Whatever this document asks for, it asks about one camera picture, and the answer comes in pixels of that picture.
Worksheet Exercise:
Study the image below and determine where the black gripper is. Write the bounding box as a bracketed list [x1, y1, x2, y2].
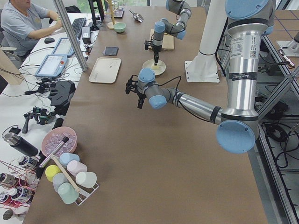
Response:
[136, 90, 146, 109]
[152, 45, 162, 66]

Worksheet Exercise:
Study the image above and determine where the beige round plate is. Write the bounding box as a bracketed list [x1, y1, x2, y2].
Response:
[142, 59, 166, 76]

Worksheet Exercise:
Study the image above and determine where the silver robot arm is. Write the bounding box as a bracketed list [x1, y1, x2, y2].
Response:
[126, 0, 276, 154]
[150, 0, 192, 66]

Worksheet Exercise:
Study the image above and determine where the beige rabbit tray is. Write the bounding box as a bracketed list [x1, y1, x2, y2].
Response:
[88, 57, 121, 84]

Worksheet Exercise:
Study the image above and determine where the wooden cutting board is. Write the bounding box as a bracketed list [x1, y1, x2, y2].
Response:
[149, 29, 174, 51]

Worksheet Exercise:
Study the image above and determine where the grey folded cloth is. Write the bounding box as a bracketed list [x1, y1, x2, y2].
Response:
[103, 46, 119, 56]

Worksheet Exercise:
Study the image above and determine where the metal scoop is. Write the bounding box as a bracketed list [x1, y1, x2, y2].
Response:
[129, 10, 144, 23]

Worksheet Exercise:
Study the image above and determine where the mint green bowl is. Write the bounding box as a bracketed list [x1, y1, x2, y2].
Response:
[113, 22, 127, 33]

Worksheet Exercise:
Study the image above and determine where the wooden cup tree stand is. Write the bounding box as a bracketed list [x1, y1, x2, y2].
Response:
[105, 0, 119, 30]

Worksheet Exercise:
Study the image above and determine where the black keyboard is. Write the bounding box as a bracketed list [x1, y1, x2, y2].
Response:
[72, 18, 86, 39]

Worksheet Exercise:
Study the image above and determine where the teach pendant tablet far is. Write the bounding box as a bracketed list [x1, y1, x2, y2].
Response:
[52, 38, 74, 57]

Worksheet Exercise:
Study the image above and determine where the teach pendant tablet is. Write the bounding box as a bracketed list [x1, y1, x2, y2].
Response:
[35, 54, 68, 77]
[52, 38, 74, 57]

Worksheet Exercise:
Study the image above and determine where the pink cup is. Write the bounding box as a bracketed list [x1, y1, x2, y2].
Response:
[66, 160, 87, 177]

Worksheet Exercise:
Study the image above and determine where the blue cup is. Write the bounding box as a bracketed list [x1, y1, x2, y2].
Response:
[59, 153, 80, 168]

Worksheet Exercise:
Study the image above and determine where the white cup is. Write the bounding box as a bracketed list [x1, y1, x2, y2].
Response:
[76, 171, 97, 188]

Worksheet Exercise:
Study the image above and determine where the pink bowl with ice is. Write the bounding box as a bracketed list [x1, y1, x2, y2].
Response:
[41, 126, 78, 157]

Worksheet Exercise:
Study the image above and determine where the teach pendant tablet near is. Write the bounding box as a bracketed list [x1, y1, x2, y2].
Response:
[35, 54, 68, 77]

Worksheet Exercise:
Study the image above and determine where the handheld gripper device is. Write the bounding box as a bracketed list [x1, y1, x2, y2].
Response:
[22, 107, 56, 133]

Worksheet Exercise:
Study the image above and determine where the white cup rack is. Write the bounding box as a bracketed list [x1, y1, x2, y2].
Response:
[50, 155, 100, 206]

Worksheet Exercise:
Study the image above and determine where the black computer mouse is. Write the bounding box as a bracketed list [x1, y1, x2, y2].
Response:
[44, 37, 55, 44]

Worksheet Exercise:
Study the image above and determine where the grey cup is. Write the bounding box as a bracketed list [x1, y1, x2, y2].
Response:
[52, 173, 69, 192]

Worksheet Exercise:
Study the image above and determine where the yellow cup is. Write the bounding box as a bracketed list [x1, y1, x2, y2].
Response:
[45, 165, 61, 182]

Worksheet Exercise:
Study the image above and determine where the mint cup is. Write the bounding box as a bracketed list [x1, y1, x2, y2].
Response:
[57, 182, 79, 204]

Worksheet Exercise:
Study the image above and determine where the black thermos bottle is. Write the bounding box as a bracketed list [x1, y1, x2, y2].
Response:
[3, 132, 38, 157]

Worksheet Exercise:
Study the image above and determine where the seated person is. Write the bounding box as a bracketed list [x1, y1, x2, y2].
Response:
[1, 0, 63, 58]

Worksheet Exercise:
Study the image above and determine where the black gripper camera mount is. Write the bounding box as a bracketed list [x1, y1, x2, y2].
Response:
[125, 75, 138, 94]

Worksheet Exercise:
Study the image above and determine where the white pedestal column base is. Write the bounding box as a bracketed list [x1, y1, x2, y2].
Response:
[185, 0, 227, 83]

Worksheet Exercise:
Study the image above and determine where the metal tongs handle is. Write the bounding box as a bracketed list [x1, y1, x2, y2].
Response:
[39, 136, 69, 168]

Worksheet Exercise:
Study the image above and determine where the aluminium frame post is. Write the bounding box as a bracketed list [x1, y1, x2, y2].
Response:
[53, 0, 88, 72]

